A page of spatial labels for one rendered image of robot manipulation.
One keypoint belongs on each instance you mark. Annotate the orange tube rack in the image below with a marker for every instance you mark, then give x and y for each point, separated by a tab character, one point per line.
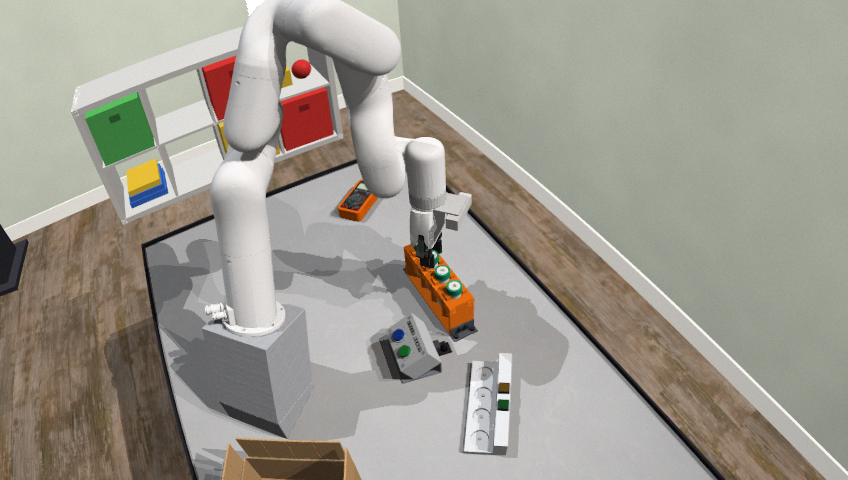
459	310

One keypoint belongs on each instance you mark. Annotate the orange digital multimeter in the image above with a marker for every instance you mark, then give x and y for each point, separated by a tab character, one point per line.
357	203

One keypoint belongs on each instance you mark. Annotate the black table edge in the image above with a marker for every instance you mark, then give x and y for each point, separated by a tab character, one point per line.
680	434

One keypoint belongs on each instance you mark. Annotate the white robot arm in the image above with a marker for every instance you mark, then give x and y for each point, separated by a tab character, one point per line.
251	121

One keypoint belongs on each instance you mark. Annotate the black mounting bracket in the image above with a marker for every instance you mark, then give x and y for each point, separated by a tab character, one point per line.
465	332

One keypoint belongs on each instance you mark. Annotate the grey key housing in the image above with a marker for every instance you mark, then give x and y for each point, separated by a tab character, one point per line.
413	350

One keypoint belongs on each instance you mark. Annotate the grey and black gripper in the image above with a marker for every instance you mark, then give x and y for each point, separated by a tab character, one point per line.
426	229

